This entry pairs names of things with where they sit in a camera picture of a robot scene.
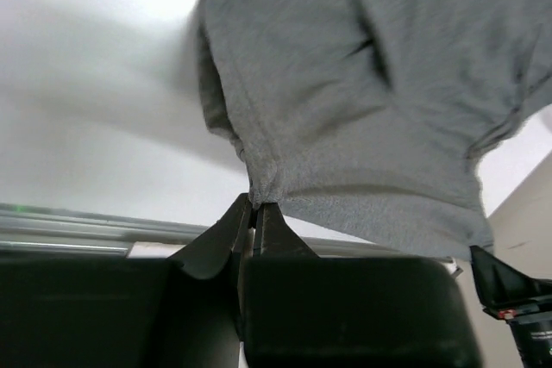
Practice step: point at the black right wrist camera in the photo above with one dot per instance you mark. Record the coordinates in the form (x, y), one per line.
(531, 330)

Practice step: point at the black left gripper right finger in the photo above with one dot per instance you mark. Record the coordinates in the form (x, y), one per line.
(300, 310)

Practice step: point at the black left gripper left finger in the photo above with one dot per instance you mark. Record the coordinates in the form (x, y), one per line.
(93, 311)

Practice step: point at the aluminium front rail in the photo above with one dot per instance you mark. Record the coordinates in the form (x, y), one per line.
(26, 228)

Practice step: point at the grey drawstring shorts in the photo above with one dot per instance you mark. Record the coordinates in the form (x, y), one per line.
(369, 117)

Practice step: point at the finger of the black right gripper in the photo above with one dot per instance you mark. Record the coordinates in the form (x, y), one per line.
(501, 288)

